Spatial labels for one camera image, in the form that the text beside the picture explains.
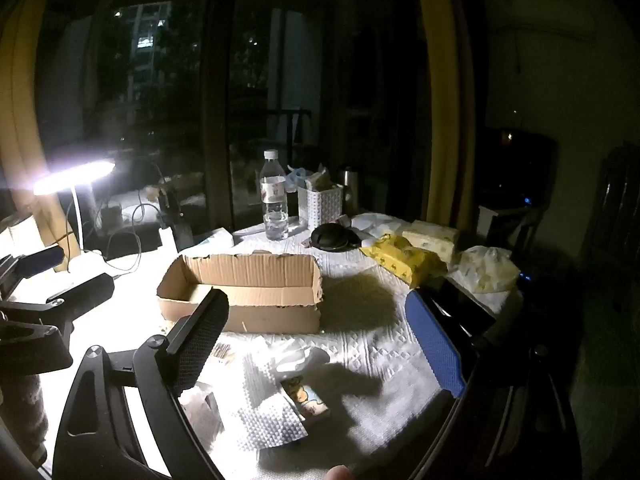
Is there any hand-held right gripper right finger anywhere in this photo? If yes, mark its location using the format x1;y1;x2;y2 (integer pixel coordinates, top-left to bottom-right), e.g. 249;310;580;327
405;280;583;480

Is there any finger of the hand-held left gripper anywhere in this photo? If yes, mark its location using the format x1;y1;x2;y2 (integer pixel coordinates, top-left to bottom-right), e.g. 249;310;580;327
46;272;117;333
15;244;67;281

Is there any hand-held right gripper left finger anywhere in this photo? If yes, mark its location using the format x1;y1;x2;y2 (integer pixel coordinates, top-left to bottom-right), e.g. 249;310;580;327
52;287;231;480

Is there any cardboard box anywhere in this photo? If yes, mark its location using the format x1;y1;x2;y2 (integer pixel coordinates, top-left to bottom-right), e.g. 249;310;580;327
156;252;325;335

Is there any white paper towel sheet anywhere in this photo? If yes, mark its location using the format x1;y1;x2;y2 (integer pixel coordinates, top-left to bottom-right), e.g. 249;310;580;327
235;350;312;453

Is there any cartoon print tissue pack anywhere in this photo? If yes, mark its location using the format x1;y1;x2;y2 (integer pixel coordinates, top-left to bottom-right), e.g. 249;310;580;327
280;375;332;428

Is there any person's left forearm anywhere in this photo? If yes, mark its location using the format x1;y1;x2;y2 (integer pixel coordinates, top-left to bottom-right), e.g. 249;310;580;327
0;374;52;468

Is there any white printed package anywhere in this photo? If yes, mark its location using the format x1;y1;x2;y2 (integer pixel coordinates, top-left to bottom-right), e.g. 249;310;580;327
0;212;41;261

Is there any clear plastic wrapper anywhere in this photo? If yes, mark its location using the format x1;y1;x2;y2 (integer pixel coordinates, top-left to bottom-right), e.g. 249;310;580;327
177;382;222;442

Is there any white wrapped tissue pack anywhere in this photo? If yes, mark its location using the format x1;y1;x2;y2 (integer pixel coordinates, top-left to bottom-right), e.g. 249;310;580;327
450;246;521;295

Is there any white desk lamp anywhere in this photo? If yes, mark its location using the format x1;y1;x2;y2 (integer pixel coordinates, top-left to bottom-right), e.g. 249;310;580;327
32;157;117;273

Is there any pale blue tissue pack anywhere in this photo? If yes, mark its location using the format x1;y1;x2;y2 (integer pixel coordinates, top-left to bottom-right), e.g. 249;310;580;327
192;227;235;251

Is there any pale yellow tissue pack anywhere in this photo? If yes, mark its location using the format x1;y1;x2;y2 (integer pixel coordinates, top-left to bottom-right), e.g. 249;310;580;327
402;220;460;263

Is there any white plastic bag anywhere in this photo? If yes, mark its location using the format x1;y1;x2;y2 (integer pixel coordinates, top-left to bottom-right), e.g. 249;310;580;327
350;212;416;242

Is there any dark chair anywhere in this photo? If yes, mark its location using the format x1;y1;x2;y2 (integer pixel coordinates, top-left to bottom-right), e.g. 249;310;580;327
477;204;547;263

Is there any yellow curtain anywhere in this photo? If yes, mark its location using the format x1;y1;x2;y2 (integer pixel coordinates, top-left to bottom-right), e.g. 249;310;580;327
0;0;68;256
414;0;478;233

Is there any clear water bottle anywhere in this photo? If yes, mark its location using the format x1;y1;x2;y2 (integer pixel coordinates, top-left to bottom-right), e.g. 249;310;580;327
259;149;290;242

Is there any white woven basket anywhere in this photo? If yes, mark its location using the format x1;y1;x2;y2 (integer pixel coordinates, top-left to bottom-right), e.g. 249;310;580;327
297;185;345;231

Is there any steel thermos flask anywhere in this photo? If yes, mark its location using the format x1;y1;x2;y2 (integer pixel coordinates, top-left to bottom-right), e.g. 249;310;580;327
340;166;362;216

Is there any small packet in basket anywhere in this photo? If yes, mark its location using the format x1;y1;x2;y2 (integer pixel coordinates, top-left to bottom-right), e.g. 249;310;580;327
306;167;333;193

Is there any white cable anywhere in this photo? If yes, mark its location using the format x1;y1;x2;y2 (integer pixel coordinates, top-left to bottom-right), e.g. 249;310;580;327
107;200;163;276

